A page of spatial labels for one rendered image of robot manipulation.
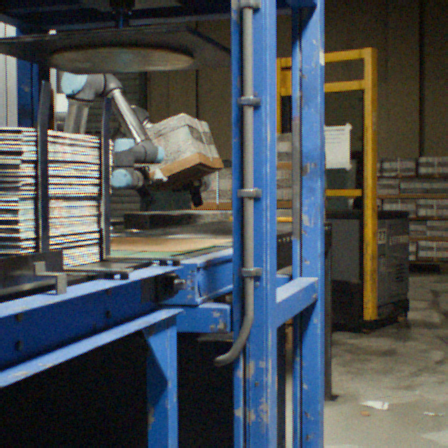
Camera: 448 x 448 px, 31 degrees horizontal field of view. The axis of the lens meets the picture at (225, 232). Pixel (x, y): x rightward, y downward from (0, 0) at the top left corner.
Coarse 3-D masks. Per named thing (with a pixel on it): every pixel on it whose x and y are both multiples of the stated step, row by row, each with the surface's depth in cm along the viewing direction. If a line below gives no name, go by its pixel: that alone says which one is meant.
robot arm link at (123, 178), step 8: (120, 168) 312; (128, 168) 313; (112, 176) 312; (120, 176) 311; (128, 176) 311; (136, 176) 318; (112, 184) 312; (120, 184) 311; (128, 184) 312; (136, 184) 319
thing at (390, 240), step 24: (336, 216) 562; (360, 216) 550; (384, 216) 551; (336, 240) 563; (360, 240) 552; (384, 240) 553; (408, 240) 583; (336, 264) 564; (360, 264) 553; (384, 264) 554; (408, 264) 584; (384, 288) 555; (384, 312) 555
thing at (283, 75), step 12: (276, 60) 568; (276, 72) 568; (288, 72) 572; (276, 84) 569; (288, 84) 572; (276, 96) 569; (276, 108) 570; (288, 108) 571; (276, 120) 570; (288, 120) 571; (276, 132) 571; (288, 132) 572
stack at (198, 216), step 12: (132, 216) 425; (144, 216) 419; (156, 216) 414; (168, 216) 409; (180, 216) 408; (192, 216) 416; (204, 216) 423; (216, 216) 432; (228, 216) 440; (276, 216) 478; (288, 216) 488; (132, 228) 426; (144, 228) 420; (228, 300) 442; (288, 324) 497; (288, 336) 490
